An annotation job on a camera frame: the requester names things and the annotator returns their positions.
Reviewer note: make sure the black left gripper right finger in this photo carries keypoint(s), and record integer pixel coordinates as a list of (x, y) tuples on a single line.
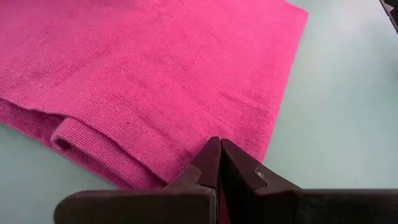
[(311, 207)]

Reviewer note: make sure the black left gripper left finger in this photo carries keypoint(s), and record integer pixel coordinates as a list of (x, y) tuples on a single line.
[(149, 205)]

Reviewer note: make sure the pink towel with white label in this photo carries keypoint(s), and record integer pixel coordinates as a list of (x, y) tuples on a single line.
[(140, 77)]

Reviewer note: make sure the green table mat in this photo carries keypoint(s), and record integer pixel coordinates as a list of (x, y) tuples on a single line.
[(342, 109)]

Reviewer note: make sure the black aluminium table frame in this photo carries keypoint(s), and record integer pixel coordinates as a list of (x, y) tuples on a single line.
[(391, 12)]

